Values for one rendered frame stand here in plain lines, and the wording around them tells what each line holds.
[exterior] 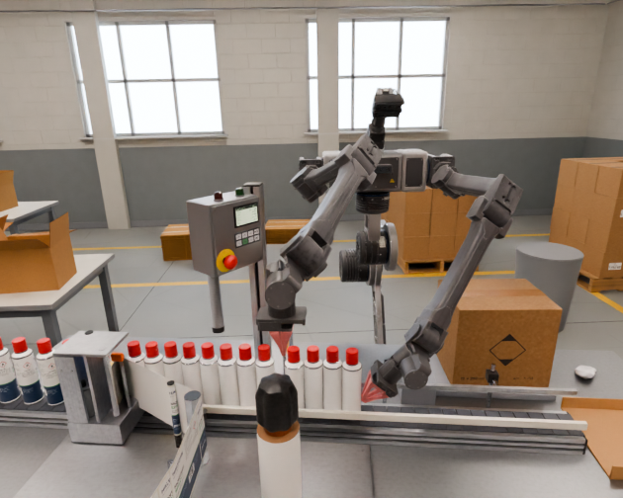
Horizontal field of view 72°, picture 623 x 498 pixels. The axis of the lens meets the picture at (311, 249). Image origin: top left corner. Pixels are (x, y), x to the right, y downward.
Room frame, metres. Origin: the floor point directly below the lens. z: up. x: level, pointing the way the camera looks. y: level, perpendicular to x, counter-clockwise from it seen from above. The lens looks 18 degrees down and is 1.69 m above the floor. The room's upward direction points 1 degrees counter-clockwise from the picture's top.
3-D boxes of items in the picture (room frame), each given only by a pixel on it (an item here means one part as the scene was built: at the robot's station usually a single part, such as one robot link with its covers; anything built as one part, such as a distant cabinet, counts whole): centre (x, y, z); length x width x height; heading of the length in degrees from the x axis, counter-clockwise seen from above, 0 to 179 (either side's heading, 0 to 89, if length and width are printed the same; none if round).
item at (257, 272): (1.16, 0.15, 1.17); 0.04 x 0.04 x 0.67; 84
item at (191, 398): (0.84, 0.28, 0.97); 0.05 x 0.05 x 0.19
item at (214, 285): (1.13, 0.28, 1.18); 0.04 x 0.04 x 0.21
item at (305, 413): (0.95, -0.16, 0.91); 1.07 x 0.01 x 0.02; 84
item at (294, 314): (0.82, 0.07, 1.30); 0.10 x 0.07 x 0.07; 86
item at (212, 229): (1.11, 0.22, 1.38); 0.17 x 0.10 x 0.19; 140
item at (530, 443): (1.01, 0.12, 0.85); 1.65 x 0.11 x 0.05; 84
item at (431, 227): (4.84, -1.34, 0.45); 1.20 x 0.83 x 0.89; 4
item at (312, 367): (1.00, 0.00, 0.98); 0.05 x 0.05 x 0.20
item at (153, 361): (1.04, 0.45, 0.98); 0.05 x 0.05 x 0.20
